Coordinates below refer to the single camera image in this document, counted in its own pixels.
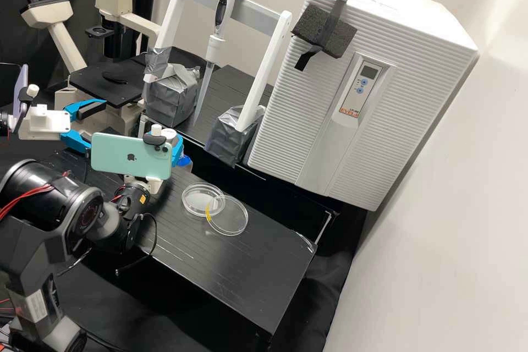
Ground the black cable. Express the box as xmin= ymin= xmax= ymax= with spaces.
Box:
xmin=114 ymin=212 xmax=158 ymax=277

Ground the cream microscope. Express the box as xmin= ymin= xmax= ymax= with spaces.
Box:
xmin=18 ymin=0 xmax=162 ymax=139

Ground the white pipette stand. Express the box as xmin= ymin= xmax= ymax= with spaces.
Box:
xmin=142 ymin=0 xmax=294 ymax=133

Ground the pipette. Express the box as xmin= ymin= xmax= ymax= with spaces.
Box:
xmin=192 ymin=0 xmax=244 ymax=127

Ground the grey taped block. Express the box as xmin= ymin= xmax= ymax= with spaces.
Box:
xmin=144 ymin=46 xmax=202 ymax=128
xmin=204 ymin=104 xmax=266 ymax=168

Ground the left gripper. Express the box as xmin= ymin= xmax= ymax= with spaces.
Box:
xmin=18 ymin=98 xmax=109 ymax=158

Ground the incubator door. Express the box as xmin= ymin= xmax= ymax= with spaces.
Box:
xmin=243 ymin=0 xmax=398 ymax=212

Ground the wrist camera phone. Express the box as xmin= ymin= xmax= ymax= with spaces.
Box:
xmin=11 ymin=64 xmax=41 ymax=117
xmin=91 ymin=123 xmax=179 ymax=183

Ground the petri dish lid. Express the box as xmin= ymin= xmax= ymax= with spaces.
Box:
xmin=181 ymin=182 xmax=226 ymax=218

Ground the white incubator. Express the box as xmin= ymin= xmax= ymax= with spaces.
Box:
xmin=243 ymin=0 xmax=480 ymax=212

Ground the black platform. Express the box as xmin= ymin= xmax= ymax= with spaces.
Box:
xmin=138 ymin=46 xmax=342 ymax=248
xmin=39 ymin=147 xmax=319 ymax=343

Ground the blue bottle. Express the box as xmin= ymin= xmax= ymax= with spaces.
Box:
xmin=177 ymin=155 xmax=194 ymax=177

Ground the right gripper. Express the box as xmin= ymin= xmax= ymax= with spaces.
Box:
xmin=142 ymin=135 xmax=185 ymax=197

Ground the right wrist camera phone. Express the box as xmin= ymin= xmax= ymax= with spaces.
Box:
xmin=91 ymin=123 xmax=179 ymax=183

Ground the left wrist camera phone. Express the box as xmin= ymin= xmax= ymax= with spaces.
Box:
xmin=11 ymin=64 xmax=41 ymax=117

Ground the petri dish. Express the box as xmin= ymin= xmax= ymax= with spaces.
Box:
xmin=204 ymin=195 xmax=250 ymax=238

